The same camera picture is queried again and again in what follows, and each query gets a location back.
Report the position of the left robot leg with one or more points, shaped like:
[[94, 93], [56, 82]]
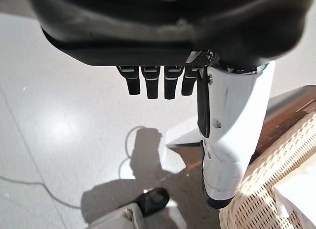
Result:
[[153, 202]]

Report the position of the cream wicker basket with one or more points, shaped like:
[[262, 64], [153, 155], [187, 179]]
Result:
[[256, 189]]

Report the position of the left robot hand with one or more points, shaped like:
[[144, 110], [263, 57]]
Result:
[[160, 29]]

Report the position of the white cloth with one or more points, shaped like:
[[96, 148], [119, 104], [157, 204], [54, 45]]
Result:
[[296, 189]]

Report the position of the dark brown wooden stool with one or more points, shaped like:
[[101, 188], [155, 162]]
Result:
[[279, 125]]

